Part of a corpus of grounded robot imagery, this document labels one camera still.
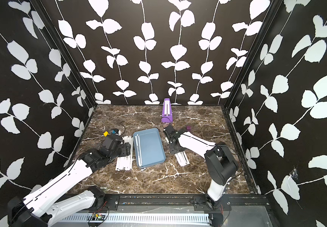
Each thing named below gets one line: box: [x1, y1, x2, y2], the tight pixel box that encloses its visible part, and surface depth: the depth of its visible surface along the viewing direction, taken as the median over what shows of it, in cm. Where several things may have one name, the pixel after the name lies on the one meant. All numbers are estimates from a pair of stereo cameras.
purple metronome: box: [161, 97, 173, 123], surface depth 106 cm
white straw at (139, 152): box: [134, 134, 143, 167], surface depth 95 cm
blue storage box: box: [133, 127, 166, 168], surface depth 96 cm
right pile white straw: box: [174, 150, 190, 167], surface depth 92 cm
